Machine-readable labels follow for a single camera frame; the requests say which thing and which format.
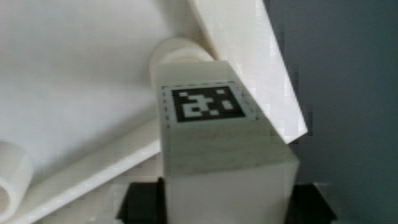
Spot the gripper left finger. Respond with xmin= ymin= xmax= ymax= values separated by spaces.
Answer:
xmin=115 ymin=179 xmax=167 ymax=224

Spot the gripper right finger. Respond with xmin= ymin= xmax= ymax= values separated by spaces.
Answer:
xmin=284 ymin=184 xmax=337 ymax=224

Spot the white leg with tag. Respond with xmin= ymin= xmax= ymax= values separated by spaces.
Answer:
xmin=149 ymin=38 xmax=298 ymax=224

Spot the white square tabletop part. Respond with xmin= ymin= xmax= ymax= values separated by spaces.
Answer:
xmin=0 ymin=0 xmax=307 ymax=224

